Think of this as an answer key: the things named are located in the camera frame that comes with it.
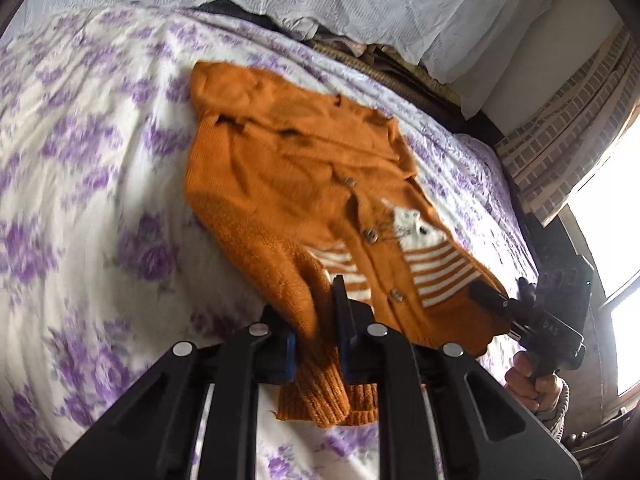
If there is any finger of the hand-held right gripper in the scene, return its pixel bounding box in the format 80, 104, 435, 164
517, 276, 539, 308
467, 280, 524, 322

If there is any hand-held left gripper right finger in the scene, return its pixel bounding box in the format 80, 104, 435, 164
331, 275, 583, 480

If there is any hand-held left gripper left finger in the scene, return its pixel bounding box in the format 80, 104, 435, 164
52, 305, 297, 480

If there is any orange knit cat cardigan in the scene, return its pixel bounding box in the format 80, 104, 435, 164
184, 60, 508, 429

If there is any person's right forearm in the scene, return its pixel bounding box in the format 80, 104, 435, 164
542, 379, 572, 442

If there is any person's right hand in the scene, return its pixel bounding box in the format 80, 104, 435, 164
505, 350, 566, 414

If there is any bright window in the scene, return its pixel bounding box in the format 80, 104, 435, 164
557, 145, 640, 401

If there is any dark wooden furniture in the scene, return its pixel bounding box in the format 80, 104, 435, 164
560, 407, 633, 462

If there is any plaid brown curtain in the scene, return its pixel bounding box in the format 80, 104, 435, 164
495, 25, 640, 227

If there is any brown woven mat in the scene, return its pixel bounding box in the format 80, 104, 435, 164
305, 35, 463, 111

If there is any purple floral bed sheet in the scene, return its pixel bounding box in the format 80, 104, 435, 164
0, 5, 541, 480

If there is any dark cloth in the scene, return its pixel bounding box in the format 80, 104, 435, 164
197, 0, 303, 36

